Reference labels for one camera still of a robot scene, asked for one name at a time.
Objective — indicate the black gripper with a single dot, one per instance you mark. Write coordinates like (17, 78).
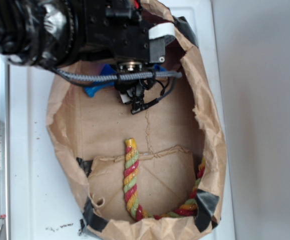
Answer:
(116, 33)

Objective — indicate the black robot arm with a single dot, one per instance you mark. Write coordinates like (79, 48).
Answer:
(50, 34)

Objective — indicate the brown paper bag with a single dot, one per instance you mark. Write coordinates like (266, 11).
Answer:
(182, 162)

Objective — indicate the white plastic tray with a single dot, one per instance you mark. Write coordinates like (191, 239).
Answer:
(42, 206)

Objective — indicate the blue plastic bottle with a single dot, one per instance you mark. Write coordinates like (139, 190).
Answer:
(108, 70)

